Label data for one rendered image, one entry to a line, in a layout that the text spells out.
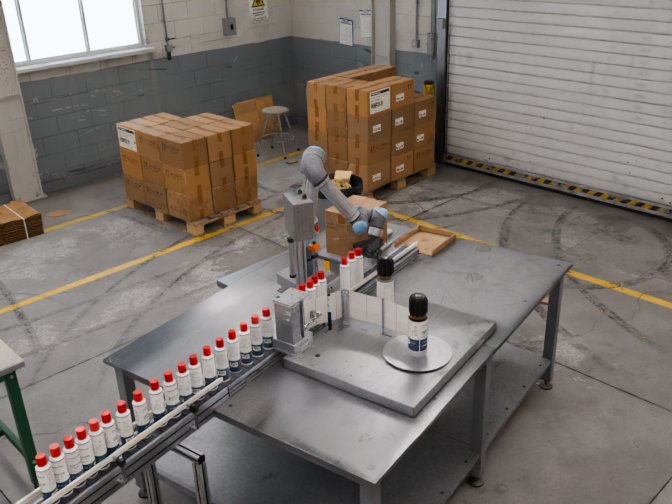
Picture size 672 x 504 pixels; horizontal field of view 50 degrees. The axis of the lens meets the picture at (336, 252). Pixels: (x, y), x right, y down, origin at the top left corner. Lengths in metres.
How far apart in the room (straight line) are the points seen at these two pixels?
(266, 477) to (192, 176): 3.65
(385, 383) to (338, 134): 4.59
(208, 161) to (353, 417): 4.20
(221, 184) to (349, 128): 1.38
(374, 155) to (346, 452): 4.78
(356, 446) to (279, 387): 0.51
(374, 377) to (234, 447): 1.03
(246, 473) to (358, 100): 4.30
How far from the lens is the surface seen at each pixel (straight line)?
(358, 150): 7.26
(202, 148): 6.73
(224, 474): 3.74
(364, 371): 3.19
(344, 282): 3.75
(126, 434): 2.87
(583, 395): 4.70
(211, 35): 9.42
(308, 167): 3.64
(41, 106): 8.44
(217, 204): 6.96
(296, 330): 3.24
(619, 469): 4.23
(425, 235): 4.58
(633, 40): 7.18
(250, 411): 3.09
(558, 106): 7.60
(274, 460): 3.78
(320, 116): 7.53
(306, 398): 3.13
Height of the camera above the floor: 2.68
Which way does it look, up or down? 25 degrees down
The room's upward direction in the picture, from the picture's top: 2 degrees counter-clockwise
